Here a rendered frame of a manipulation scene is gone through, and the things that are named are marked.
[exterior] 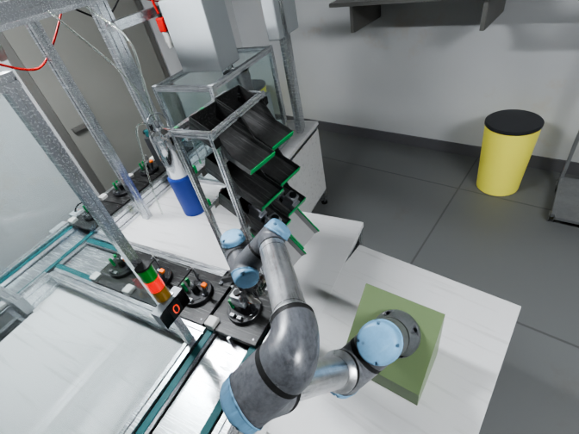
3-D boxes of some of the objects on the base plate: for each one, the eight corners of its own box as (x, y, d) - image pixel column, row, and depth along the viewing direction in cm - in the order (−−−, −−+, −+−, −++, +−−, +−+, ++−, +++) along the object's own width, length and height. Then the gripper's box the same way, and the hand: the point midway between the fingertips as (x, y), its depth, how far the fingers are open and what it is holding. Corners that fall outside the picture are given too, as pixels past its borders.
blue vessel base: (212, 202, 220) (197, 168, 202) (197, 218, 210) (181, 182, 193) (194, 199, 226) (178, 165, 209) (179, 214, 217) (161, 180, 199)
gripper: (249, 281, 109) (264, 317, 123) (263, 261, 115) (276, 298, 129) (228, 274, 113) (245, 311, 127) (242, 255, 119) (257, 292, 133)
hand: (253, 300), depth 128 cm, fingers closed
